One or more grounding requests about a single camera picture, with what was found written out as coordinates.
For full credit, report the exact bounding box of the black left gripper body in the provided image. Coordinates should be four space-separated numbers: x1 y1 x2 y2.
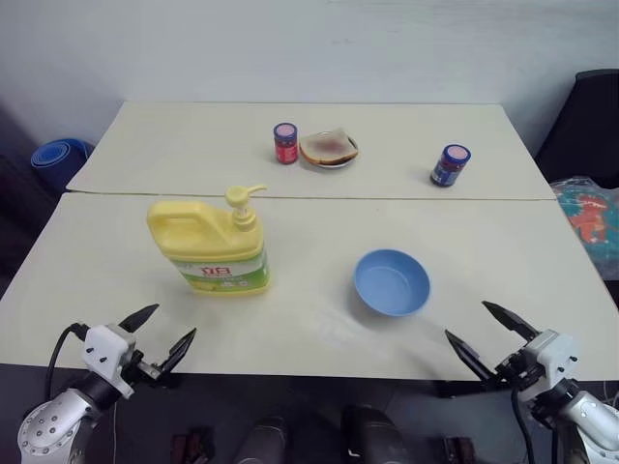
121 349 181 389

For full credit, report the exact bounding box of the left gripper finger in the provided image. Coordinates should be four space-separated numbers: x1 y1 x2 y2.
159 328 197 374
117 304 161 334

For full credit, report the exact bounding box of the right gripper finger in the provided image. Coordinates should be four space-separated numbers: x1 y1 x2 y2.
482 301 540 346
444 330 498 386

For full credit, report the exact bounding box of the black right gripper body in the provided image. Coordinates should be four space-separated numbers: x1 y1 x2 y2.
487 352 546 392

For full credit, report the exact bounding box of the yellow dish soap pump bottle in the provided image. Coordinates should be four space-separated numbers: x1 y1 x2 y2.
146 183 272 299

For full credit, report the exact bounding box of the blue plastic bowl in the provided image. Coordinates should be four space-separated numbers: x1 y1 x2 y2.
353 248 431 318

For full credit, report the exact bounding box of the reddish brown block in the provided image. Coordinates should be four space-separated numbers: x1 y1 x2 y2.
172 427 217 464

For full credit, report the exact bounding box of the dark rounded shape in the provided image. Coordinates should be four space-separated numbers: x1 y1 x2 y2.
234 415 289 464

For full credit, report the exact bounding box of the colourful dinosaur print bag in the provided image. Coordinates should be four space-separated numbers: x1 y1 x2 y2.
548 174 619 281

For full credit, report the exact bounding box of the blue label jam jar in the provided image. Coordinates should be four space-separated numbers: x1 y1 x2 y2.
429 143 474 189

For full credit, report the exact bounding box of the blue rolled foam mat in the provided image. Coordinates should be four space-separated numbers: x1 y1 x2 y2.
30 138 96 183

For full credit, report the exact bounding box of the black chair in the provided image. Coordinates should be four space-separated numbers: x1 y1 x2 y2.
534 69 619 188

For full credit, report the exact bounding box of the red label jam jar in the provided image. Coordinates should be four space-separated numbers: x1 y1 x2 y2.
272 122 299 166

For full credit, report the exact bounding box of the small round plate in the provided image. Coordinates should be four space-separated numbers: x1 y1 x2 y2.
302 134 361 171

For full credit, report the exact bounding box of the bread slice with jam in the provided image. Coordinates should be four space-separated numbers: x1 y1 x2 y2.
299 128 360 164

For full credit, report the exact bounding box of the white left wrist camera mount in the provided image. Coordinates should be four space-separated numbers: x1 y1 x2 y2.
80 324 138 400

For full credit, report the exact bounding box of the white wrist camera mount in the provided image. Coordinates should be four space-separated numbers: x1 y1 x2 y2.
80 324 138 400
524 330 580 388

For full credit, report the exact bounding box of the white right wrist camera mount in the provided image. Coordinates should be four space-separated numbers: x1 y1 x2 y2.
524 330 580 388

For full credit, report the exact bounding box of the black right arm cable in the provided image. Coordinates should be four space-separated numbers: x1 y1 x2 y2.
511 384 534 464

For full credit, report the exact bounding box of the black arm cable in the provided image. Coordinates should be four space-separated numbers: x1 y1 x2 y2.
45 323 89 395
511 384 534 464

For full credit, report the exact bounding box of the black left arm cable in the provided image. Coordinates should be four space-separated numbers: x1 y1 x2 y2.
45 323 89 395

